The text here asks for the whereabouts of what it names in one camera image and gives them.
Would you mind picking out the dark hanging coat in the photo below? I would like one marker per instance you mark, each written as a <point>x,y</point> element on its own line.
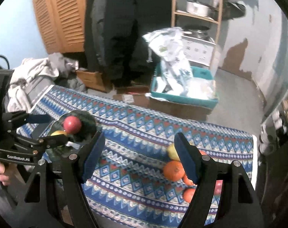
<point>114,44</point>

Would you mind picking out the dark glass fruit plate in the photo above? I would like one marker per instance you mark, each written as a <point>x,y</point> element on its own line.
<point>87,132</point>

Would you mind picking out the teal storage box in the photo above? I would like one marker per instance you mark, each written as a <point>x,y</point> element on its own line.
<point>202,90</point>

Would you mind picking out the yellow green apple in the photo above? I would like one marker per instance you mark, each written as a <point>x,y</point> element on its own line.
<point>59,132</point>

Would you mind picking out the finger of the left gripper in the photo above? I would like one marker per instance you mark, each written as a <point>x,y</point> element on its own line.
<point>39,119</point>
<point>50,142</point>

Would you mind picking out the patterned blue tablecloth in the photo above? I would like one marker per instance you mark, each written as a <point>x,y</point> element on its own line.
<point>128,185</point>

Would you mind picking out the large orange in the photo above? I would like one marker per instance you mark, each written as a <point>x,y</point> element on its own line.
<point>173,171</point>

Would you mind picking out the white printed rice bag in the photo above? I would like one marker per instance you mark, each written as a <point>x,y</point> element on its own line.
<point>168,45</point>

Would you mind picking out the metal pot on shelf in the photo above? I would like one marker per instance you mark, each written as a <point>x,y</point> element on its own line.
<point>198,8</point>

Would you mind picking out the wooden shelf rack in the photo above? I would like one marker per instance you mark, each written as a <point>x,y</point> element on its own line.
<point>197,26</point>

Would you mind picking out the grey white clothes pile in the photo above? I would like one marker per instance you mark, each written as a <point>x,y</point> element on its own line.
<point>33,77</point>

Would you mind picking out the small orange mandarin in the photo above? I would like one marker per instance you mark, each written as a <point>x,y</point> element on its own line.
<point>188,194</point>

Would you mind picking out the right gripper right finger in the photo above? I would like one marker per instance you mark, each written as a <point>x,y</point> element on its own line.
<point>239,205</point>

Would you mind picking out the white patterned storage box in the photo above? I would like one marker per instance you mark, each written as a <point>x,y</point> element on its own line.
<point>198,50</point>

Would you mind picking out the louvered wooden door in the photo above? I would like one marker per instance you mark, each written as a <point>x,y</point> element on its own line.
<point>61,24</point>

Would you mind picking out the white shoe rack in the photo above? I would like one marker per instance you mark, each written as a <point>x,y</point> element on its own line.
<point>274,128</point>

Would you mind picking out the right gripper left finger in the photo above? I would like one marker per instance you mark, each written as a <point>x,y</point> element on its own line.
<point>38,206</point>

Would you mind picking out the person's left hand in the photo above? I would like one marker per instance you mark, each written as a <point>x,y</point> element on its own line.
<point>4,175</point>

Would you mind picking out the red apple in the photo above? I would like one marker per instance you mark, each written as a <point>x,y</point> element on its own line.
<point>72,124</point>

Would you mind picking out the small orange tangerine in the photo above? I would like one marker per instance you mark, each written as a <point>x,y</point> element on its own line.
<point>187,181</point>

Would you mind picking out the yellow green pear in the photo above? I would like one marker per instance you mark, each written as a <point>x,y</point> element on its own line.
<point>172,153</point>

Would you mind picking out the dark red mango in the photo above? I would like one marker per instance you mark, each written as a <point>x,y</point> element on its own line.
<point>218,187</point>

